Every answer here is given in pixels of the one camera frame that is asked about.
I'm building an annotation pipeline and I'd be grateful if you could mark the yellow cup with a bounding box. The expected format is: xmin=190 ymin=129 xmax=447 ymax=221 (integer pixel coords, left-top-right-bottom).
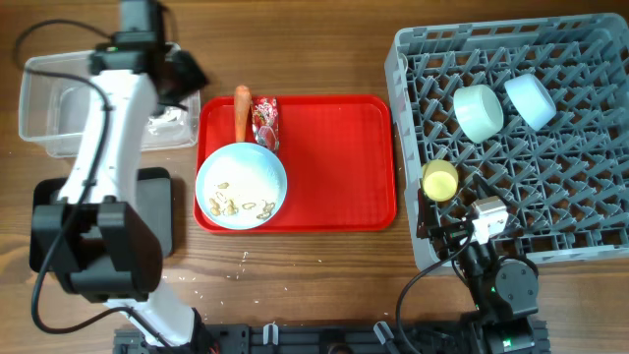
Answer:
xmin=422 ymin=159 xmax=459 ymax=202

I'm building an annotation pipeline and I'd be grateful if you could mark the orange carrot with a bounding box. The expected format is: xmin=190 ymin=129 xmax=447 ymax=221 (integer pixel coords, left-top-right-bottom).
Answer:
xmin=234 ymin=86 xmax=252 ymax=143

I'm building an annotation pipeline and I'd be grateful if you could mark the red snack wrapper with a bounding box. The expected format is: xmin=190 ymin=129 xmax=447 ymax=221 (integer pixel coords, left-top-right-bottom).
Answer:
xmin=252 ymin=97 xmax=279 ymax=153

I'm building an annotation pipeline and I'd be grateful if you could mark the green bowl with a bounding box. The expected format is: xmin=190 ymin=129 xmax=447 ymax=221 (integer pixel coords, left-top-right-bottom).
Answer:
xmin=453 ymin=85 xmax=504 ymax=144

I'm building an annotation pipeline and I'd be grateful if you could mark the light blue plate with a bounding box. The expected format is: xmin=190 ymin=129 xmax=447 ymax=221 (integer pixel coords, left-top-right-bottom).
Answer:
xmin=196 ymin=143 xmax=288 ymax=231

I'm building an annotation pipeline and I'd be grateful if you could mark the light blue bowl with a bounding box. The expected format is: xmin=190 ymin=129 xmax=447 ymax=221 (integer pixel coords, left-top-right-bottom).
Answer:
xmin=504 ymin=74 xmax=557 ymax=131

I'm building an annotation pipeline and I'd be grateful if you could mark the white plastic spoon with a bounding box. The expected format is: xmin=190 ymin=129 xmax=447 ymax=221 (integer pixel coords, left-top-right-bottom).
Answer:
xmin=398 ymin=52 xmax=409 ymax=74

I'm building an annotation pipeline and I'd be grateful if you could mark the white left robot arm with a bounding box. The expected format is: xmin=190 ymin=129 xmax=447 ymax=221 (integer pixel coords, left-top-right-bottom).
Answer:
xmin=31 ymin=1 xmax=214 ymax=353

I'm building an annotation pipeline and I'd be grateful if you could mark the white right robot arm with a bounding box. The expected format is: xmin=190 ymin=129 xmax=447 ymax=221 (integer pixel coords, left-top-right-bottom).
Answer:
xmin=416 ymin=193 xmax=548 ymax=353

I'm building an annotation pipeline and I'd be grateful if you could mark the grey dishwasher rack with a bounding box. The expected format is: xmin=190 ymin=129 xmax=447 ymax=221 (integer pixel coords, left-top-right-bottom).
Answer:
xmin=384 ymin=13 xmax=628 ymax=264

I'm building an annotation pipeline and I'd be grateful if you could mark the red plastic tray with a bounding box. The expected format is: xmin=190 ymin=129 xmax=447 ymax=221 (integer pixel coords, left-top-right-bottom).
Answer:
xmin=193 ymin=93 xmax=398 ymax=234

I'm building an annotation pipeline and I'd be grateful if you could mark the black tray bin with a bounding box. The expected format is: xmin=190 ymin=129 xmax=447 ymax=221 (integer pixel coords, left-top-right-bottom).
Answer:
xmin=29 ymin=167 xmax=173 ymax=272

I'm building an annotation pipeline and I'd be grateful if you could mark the clear plastic bin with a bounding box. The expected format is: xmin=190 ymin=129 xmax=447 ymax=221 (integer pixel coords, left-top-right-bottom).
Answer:
xmin=18 ymin=73 xmax=200 ymax=158

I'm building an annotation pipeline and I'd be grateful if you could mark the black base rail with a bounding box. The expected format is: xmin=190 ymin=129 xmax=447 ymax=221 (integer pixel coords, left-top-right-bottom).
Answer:
xmin=112 ymin=319 xmax=549 ymax=354

